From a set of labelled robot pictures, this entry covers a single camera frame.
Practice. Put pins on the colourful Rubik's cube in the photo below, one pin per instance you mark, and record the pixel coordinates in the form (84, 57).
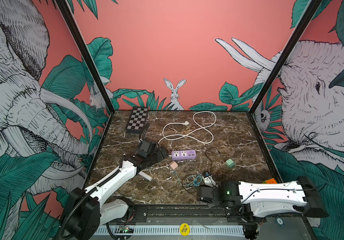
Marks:
(270, 181)

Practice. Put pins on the purple power strip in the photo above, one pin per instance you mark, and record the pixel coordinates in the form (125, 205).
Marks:
(184, 155)

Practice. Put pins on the yellow round sticker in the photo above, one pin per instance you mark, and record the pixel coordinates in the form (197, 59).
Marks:
(184, 229)

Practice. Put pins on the black enclosure corner post left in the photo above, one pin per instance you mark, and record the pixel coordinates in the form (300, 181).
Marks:
(77, 36)

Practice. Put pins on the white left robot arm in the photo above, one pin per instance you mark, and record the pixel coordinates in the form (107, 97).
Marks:
(86, 209)

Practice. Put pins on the white electric toothbrush near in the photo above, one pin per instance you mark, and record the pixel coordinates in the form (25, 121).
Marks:
(145, 176)

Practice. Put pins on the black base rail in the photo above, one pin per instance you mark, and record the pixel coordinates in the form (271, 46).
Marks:
(143, 213)

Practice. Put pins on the green cube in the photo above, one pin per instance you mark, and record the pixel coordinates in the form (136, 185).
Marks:
(230, 163)

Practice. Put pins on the black white chessboard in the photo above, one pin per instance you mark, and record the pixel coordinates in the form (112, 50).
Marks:
(137, 121)

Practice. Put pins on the pink USB charger cube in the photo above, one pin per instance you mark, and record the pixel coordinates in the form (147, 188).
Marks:
(173, 165)

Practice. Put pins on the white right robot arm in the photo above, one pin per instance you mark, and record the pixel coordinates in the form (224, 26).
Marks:
(261, 200)

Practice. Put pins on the black enclosure corner post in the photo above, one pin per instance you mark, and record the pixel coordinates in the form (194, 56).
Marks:
(77, 36)
(302, 24)

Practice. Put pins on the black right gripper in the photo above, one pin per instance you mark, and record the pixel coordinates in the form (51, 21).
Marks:
(219, 189)

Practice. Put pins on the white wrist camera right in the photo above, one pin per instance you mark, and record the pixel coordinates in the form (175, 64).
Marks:
(210, 182)

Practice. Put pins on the black enclosure corner post right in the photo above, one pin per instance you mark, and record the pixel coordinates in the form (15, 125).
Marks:
(302, 24)

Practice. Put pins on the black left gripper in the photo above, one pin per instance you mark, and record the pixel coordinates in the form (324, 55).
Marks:
(161, 156)

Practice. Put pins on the white slotted cable duct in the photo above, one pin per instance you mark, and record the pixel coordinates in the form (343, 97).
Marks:
(158, 230)

